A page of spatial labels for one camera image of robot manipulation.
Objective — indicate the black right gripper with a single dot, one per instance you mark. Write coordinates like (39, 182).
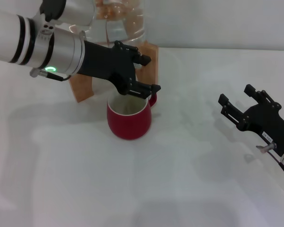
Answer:
(266, 125)

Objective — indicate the red ceramic cup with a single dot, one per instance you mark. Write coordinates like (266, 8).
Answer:
(130, 125)

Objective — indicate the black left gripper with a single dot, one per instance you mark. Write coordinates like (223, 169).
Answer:
(106, 63)

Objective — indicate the wooden dispenser stand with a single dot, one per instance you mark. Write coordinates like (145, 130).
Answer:
(81, 88)

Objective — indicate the glass water dispenser jar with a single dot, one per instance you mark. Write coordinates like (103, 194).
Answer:
(125, 26)

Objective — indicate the left wrist camera housing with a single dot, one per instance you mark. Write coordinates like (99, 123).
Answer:
(66, 10)

